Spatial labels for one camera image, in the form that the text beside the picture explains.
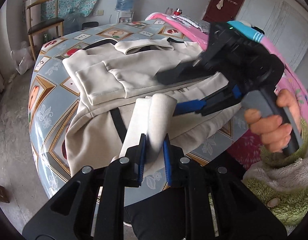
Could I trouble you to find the dark red door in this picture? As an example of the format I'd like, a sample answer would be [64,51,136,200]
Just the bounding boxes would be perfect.
[202,0,245,22]

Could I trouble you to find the pink floral blanket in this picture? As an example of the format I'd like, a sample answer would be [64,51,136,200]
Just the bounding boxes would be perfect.
[146,12,308,169]

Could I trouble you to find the fruit pattern tablecloth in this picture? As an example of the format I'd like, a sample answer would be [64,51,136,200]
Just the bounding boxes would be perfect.
[28,19,247,206]

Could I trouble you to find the black trousers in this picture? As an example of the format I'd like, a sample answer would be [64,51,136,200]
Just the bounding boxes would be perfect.
[124,187,186,239]

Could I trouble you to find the grey patterned cloth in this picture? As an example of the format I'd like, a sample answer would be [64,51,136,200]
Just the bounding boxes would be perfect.
[178,15,210,34]

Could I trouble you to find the beige zip jacket black trim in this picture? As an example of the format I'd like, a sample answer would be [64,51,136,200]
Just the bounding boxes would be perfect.
[63,38,240,175]

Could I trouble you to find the white water dispenser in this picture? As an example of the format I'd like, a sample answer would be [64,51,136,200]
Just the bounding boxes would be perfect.
[115,10,134,23]

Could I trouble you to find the clear plastic bag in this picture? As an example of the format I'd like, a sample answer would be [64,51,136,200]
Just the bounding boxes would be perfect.
[10,41,35,75]

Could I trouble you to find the person right hand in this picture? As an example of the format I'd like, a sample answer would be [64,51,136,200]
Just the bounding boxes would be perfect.
[244,89,302,153]

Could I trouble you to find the wooden chair black seat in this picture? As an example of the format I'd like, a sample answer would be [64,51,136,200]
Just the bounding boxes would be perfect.
[26,0,64,61]

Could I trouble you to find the blue cartoon pillow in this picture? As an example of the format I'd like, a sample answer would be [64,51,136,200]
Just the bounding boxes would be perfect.
[228,21,264,43]

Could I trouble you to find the small cardboard box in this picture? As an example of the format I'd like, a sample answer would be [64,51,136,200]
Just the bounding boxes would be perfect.
[0,185,10,203]

